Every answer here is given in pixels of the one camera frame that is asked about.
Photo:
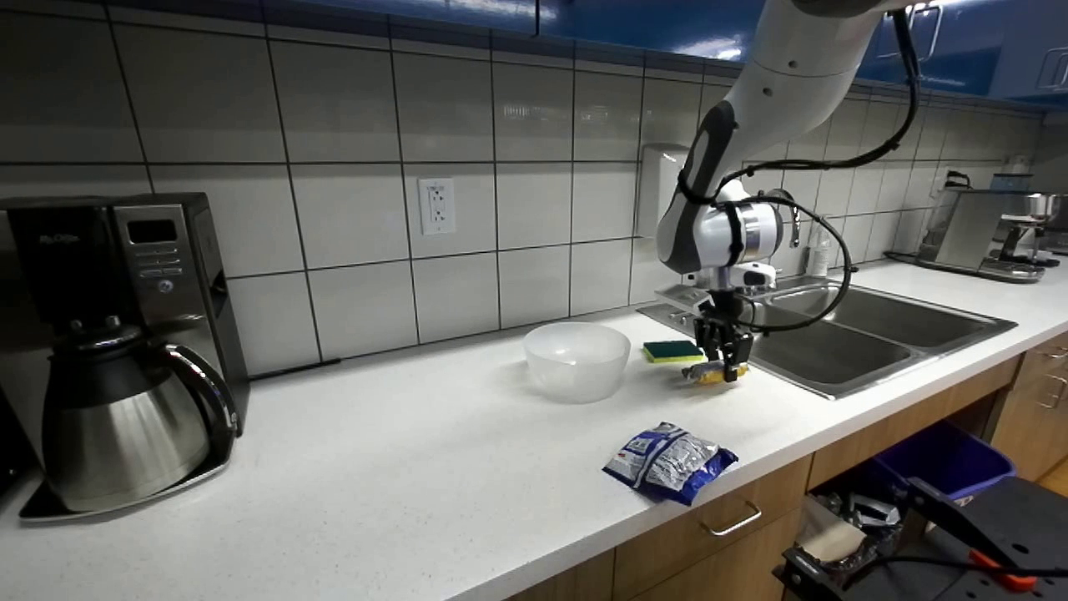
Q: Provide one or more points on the yellow and green sponge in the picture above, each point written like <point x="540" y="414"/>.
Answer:
<point x="673" y="353"/>

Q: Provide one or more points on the silver countertop appliance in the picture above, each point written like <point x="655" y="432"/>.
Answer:
<point x="978" y="235"/>

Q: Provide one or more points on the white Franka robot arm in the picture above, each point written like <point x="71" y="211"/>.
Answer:
<point x="795" y="69"/>

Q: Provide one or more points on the blue upper cabinet door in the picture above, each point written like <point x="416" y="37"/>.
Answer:
<point x="646" y="24"/>
<point x="990" y="53"/>

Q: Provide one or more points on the white wall soap dispenser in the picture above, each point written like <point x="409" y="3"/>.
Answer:
<point x="658" y="184"/>

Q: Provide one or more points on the stainless steel double sink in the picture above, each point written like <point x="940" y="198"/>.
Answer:
<point x="877" y="322"/>

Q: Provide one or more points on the blue plastic bin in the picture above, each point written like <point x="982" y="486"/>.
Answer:
<point x="944" y="462"/>

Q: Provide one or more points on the white wall power outlet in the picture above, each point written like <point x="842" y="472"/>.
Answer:
<point x="438" y="208"/>

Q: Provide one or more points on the wooden lower cabinet drawers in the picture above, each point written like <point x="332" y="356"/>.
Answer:
<point x="1029" y="419"/>

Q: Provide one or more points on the trash bin with black bag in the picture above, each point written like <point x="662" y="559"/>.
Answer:
<point x="837" y="545"/>

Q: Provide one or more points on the black drip coffee maker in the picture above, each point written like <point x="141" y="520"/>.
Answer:
<point x="168" y="268"/>

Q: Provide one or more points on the translucent white plastic bowl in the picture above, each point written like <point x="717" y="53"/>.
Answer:
<point x="574" y="363"/>

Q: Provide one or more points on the orange and black bar clamp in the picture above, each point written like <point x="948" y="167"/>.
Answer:
<point x="978" y="553"/>

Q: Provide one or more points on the steel coffee carafe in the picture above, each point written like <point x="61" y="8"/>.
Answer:
<point x="122" y="429"/>

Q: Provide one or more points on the blue and white snack packet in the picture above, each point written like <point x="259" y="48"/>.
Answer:
<point x="673" y="462"/>

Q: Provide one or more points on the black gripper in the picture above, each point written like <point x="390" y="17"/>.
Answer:
<point x="727" y="314"/>

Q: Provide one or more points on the wooden drawer front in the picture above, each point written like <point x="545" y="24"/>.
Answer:
<point x="569" y="578"/>
<point x="678" y="545"/>

